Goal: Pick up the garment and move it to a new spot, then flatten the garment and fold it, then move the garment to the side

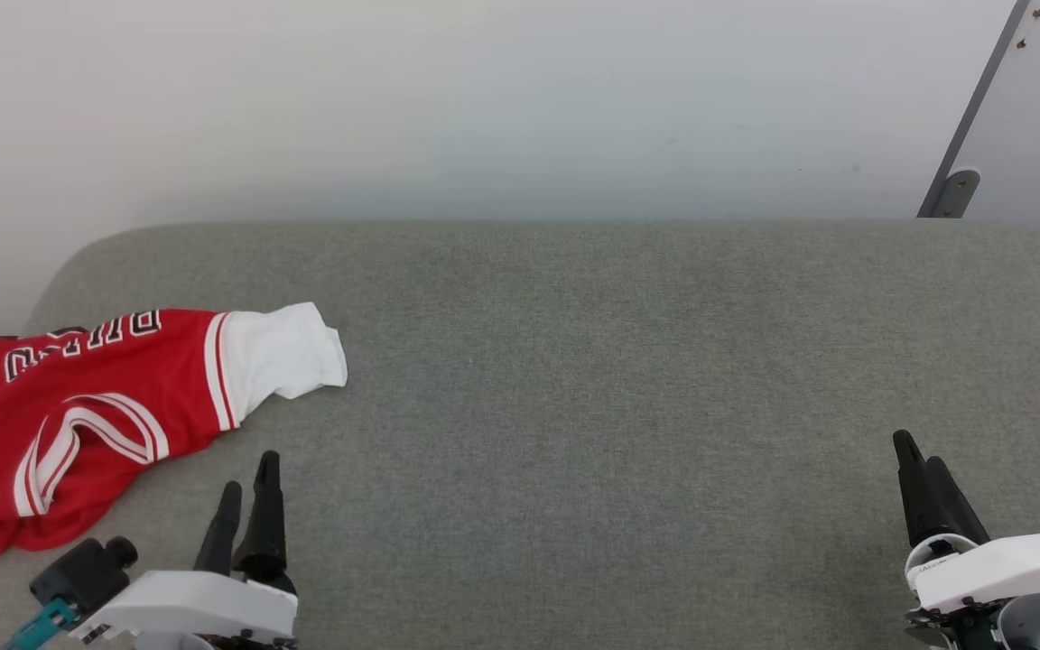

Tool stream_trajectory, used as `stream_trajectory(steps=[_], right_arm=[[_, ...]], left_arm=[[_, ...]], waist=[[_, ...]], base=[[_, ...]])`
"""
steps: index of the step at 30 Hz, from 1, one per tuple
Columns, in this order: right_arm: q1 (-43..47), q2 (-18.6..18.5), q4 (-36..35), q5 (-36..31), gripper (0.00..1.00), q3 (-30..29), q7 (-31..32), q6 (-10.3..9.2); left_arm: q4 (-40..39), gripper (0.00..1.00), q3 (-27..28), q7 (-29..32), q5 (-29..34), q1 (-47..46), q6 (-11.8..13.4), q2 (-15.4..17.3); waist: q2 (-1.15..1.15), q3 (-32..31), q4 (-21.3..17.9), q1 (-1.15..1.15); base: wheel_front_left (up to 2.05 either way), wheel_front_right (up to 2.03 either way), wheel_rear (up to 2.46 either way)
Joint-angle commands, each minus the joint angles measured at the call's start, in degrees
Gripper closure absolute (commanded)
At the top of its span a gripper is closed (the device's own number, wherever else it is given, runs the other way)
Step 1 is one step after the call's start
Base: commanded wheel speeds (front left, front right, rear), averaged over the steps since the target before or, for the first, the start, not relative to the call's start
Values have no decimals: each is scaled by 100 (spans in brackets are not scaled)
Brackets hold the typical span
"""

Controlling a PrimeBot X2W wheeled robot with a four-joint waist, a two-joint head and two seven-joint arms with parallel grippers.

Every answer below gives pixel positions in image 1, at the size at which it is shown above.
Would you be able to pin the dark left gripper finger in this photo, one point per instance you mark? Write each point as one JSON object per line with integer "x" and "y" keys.
{"x": 265, "y": 524}
{"x": 220, "y": 533}

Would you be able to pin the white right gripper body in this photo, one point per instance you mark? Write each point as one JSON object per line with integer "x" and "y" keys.
{"x": 998, "y": 569}

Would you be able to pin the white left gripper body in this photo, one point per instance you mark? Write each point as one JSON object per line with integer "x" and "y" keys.
{"x": 195, "y": 605}

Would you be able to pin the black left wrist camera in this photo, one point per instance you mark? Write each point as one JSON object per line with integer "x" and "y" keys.
{"x": 82, "y": 573}

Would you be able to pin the red white basketball jersey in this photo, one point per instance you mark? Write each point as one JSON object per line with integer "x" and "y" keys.
{"x": 105, "y": 397}

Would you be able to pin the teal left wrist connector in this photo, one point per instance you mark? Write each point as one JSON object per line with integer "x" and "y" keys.
{"x": 40, "y": 625}

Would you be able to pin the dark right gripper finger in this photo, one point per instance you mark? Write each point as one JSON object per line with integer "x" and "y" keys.
{"x": 953, "y": 506}
{"x": 913, "y": 487}

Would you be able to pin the grey metal bracket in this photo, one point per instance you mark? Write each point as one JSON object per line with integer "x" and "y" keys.
{"x": 958, "y": 191}

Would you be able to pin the grey door frame strip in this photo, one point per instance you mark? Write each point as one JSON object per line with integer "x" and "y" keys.
{"x": 971, "y": 99}

